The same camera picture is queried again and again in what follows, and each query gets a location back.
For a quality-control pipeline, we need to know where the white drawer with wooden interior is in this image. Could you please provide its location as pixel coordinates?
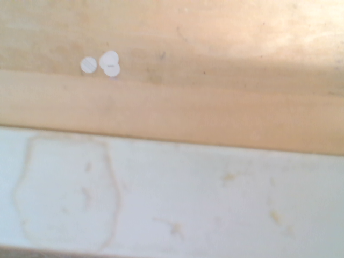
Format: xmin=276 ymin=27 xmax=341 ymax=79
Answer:
xmin=0 ymin=0 xmax=344 ymax=258

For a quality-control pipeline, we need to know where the small white plastic disc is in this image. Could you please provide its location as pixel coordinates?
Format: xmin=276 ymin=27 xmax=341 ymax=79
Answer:
xmin=98 ymin=50 xmax=119 ymax=69
xmin=102 ymin=63 xmax=121 ymax=78
xmin=80 ymin=56 xmax=98 ymax=74

